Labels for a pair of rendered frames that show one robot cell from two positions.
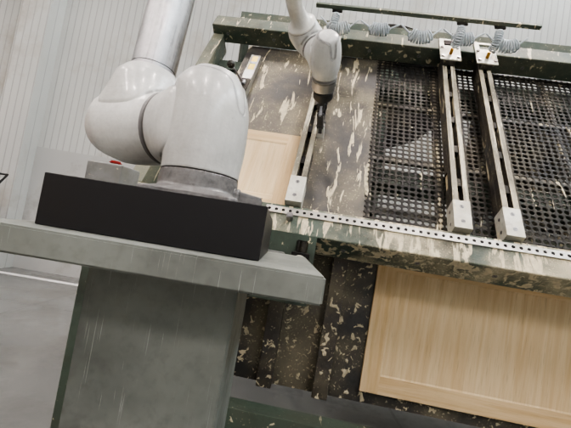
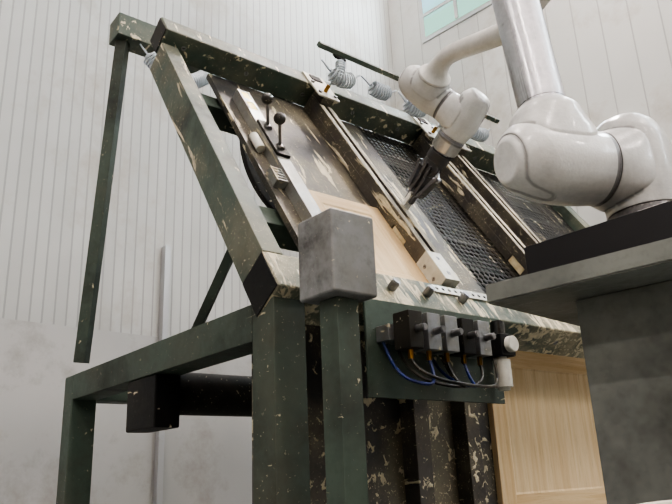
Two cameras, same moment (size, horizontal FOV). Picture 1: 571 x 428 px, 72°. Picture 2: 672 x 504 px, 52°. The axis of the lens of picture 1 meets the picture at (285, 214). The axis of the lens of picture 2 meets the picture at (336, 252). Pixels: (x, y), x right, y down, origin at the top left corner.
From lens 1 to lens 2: 1.68 m
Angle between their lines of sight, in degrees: 47
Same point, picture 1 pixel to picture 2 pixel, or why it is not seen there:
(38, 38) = not seen: outside the picture
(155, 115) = (635, 152)
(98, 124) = (569, 154)
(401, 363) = (527, 472)
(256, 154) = not seen: hidden behind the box
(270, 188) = (403, 269)
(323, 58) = (478, 118)
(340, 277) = not seen: hidden behind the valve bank
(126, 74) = (575, 108)
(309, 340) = (447, 472)
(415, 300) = (520, 396)
